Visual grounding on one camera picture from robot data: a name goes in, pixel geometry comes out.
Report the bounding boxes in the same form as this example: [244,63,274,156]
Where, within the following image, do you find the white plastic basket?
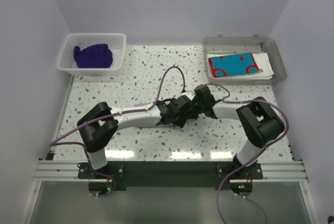
[57,33,126,76]

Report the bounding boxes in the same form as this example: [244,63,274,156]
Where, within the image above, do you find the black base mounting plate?
[77,160,264,192]

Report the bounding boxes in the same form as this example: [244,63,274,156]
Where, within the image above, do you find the clear grey plastic bin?
[202,36,287,85]

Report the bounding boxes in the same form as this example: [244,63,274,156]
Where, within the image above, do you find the white towel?
[206,52,274,81]

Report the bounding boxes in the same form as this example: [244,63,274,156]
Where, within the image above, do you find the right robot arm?
[194,85,288,179]

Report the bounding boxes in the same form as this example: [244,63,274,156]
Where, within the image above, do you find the colourful striped towel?
[208,53,259,78]

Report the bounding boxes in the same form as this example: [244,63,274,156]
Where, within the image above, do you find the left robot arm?
[77,91,197,179]

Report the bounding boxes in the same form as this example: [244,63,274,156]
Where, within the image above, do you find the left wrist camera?
[182,91,195,101]

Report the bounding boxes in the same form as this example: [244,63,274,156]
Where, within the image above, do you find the aluminium frame rail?
[32,140,310,183]

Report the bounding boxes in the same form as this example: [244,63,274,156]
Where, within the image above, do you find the purple towel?
[73,44,113,68]

